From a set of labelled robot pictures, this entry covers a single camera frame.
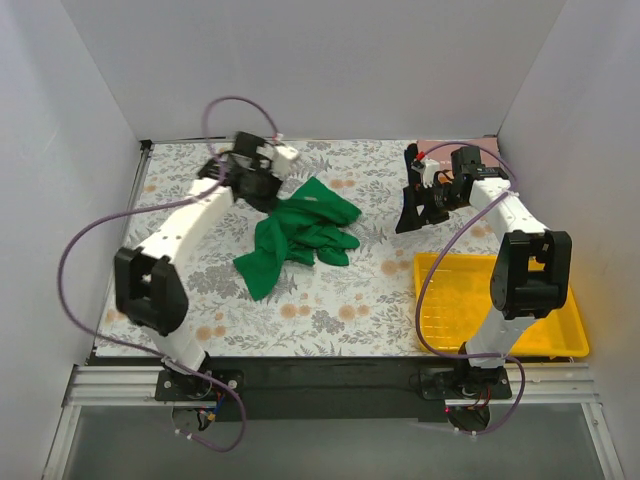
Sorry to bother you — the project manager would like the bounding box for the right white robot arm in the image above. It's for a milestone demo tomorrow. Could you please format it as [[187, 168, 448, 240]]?
[[395, 141, 572, 398]]

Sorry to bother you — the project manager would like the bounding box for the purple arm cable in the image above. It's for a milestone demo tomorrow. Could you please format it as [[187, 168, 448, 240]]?
[[413, 143, 526, 437], [58, 96, 279, 454]]

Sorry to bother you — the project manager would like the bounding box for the green t shirt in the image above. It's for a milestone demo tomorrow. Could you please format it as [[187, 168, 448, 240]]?
[[234, 177, 361, 301]]

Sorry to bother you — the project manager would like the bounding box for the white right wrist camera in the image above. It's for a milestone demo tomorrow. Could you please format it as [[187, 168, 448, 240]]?
[[412, 152, 441, 187]]

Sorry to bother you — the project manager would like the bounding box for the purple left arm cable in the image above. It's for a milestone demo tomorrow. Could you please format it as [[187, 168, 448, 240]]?
[[58, 96, 279, 454]]

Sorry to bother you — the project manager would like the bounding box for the aluminium mounting rail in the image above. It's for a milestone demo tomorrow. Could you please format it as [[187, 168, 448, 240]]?
[[64, 358, 599, 405]]

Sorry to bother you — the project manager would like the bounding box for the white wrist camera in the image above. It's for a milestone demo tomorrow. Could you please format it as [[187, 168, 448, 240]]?
[[412, 152, 441, 187], [272, 144, 300, 179]]

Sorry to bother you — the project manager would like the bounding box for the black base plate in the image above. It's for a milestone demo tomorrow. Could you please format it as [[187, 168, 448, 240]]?
[[155, 357, 515, 422]]

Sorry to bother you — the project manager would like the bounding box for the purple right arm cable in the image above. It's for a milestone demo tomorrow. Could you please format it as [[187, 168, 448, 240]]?
[[413, 143, 526, 437]]

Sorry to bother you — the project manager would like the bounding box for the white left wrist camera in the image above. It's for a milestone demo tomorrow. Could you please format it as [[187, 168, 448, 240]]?
[[272, 144, 300, 179]]

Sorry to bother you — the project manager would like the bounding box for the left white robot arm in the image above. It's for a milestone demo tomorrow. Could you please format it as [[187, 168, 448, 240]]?
[[114, 132, 299, 400]]

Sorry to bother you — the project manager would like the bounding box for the pink folded t shirt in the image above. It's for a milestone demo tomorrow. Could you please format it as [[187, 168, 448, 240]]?
[[417, 138, 502, 174]]

